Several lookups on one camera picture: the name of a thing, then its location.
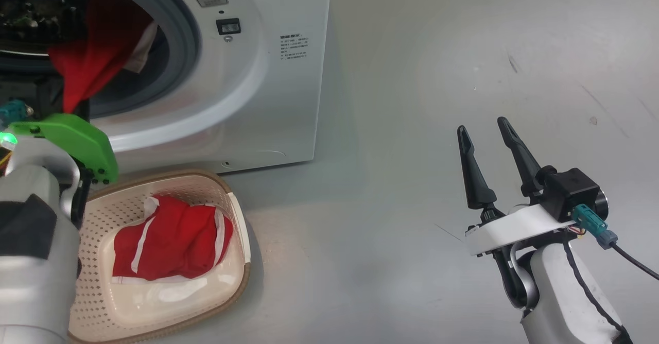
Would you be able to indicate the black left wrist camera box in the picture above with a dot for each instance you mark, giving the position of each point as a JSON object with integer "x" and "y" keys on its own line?
{"x": 44, "y": 94}

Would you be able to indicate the small printed text sticker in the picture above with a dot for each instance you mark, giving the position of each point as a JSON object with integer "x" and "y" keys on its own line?
{"x": 293, "y": 45}

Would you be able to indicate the red garment white side stripes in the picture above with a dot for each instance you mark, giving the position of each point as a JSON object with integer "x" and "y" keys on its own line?
{"x": 175, "y": 241}

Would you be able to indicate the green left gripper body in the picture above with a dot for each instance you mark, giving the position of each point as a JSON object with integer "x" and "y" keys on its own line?
{"x": 77, "y": 135}

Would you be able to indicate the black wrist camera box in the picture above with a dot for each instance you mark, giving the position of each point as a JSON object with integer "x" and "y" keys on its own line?
{"x": 44, "y": 94}
{"x": 569, "y": 192}

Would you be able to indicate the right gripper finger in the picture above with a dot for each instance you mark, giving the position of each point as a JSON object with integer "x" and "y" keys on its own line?
{"x": 476, "y": 179}
{"x": 522, "y": 161}

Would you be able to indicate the cream perforated laundry basket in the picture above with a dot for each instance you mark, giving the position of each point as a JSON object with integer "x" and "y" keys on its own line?
{"x": 154, "y": 308}

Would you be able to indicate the white front-load washing machine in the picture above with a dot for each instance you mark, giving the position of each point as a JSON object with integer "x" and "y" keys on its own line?
{"x": 267, "y": 102}

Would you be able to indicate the red shirt white collar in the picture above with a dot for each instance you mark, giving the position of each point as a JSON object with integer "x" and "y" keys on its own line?
{"x": 92, "y": 55}

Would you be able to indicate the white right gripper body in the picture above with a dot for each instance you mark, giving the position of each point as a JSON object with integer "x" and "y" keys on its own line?
{"x": 509, "y": 225}

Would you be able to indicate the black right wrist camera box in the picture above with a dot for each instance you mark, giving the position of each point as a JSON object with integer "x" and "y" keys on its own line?
{"x": 569, "y": 192}

